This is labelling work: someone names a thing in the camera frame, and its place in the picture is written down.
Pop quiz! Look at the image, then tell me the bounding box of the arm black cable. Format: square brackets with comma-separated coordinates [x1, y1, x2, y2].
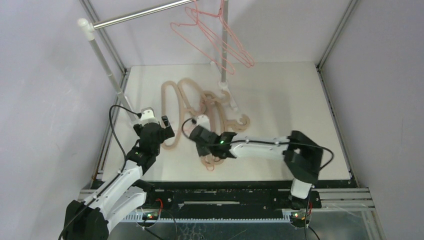
[181, 117, 335, 173]
[109, 104, 143, 173]

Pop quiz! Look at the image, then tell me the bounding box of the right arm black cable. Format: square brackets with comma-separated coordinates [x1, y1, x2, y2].
[181, 117, 335, 173]

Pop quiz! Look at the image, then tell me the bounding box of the beige hanger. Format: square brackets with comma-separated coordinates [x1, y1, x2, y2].
[171, 78, 230, 142]
[161, 81, 185, 150]
[198, 90, 251, 168]

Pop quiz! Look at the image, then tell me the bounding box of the circuit board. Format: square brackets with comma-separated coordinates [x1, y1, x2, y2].
[142, 212, 160, 222]
[289, 213, 309, 228]

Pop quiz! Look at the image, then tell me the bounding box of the metal clothes rack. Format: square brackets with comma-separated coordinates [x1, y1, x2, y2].
[77, 0, 243, 110]

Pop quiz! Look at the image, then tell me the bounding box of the right circuit board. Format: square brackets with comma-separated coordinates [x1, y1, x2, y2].
[289, 213, 309, 228]

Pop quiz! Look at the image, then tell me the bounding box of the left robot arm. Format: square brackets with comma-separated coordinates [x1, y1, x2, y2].
[58, 110, 175, 240]

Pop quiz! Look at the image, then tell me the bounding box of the aluminium frame structure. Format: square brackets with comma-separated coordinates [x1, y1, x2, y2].
[78, 0, 381, 240]

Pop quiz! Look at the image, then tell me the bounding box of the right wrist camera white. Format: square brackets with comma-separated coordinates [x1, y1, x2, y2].
[195, 114, 211, 131]

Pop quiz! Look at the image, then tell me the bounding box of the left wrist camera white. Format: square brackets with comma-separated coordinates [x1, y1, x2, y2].
[139, 107, 159, 126]

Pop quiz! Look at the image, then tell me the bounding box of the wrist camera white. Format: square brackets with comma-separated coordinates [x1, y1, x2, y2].
[139, 107, 159, 126]
[195, 114, 211, 131]

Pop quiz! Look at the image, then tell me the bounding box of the pink wire hanger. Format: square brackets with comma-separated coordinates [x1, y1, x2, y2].
[200, 155, 225, 172]
[170, 0, 235, 75]
[218, 0, 255, 71]
[185, 0, 255, 74]

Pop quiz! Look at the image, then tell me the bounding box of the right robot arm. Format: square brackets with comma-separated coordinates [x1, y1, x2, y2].
[187, 125, 325, 208]

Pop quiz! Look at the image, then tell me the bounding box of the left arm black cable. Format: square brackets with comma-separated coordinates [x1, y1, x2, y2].
[109, 104, 143, 173]

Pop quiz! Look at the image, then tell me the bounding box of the left circuit board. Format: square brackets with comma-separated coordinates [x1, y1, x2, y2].
[142, 212, 160, 222]

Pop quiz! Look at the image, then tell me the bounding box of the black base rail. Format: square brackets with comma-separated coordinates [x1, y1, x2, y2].
[89, 180, 359, 220]

